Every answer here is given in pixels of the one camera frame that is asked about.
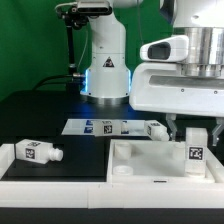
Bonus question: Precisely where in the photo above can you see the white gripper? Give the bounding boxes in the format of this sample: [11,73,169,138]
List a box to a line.
[129,63,224,146]

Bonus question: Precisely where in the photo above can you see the white square tabletop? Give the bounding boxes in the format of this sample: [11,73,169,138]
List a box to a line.
[107,139,224,184]

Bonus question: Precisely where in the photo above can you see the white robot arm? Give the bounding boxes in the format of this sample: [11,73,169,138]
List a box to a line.
[82,0,224,141]

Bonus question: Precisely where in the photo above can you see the white sheet with tags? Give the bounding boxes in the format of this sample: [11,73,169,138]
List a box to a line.
[62,119,144,136]

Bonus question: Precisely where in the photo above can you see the white U-shaped fence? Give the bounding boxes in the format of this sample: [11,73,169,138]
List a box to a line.
[0,144,224,208]

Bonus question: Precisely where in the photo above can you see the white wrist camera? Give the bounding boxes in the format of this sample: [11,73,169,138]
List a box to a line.
[140,35,189,62]

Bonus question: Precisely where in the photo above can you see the black cables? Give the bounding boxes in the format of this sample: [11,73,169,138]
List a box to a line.
[31,73,86,92]

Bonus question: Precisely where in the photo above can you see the grey camera on pole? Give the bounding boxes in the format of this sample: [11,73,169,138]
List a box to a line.
[77,0,111,15]

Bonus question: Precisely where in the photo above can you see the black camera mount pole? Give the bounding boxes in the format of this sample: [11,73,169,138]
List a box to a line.
[55,6,88,75]

